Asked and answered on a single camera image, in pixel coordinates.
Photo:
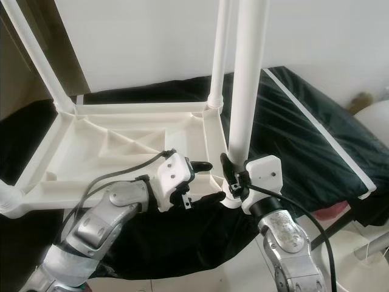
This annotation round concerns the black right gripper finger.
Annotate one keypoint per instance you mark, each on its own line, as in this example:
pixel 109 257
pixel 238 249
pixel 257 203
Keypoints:
pixel 228 170

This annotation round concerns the cream plastic table top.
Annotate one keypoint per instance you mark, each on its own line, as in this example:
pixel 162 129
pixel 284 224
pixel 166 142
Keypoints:
pixel 61 158

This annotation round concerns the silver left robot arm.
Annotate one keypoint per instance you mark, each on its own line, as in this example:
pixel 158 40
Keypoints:
pixel 106 219

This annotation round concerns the black table cloth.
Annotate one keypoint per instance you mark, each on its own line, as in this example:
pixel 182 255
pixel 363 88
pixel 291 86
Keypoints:
pixel 310 140

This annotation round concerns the pink slipper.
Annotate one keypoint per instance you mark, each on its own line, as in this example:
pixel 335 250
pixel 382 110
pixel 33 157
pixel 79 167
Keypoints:
pixel 337 213

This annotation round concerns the black metal stand leg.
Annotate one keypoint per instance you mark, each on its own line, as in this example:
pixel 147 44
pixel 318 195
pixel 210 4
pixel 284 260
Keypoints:
pixel 361 216

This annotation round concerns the brown object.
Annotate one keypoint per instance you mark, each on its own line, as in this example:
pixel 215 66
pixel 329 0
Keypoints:
pixel 360 101

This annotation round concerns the white standing fan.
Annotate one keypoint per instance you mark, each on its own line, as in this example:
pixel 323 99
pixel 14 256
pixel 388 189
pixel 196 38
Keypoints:
pixel 361 261

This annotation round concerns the white round object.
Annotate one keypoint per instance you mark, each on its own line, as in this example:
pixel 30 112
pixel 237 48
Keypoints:
pixel 375 123

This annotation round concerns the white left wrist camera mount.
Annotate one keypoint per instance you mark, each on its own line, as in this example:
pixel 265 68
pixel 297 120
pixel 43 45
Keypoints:
pixel 171 177

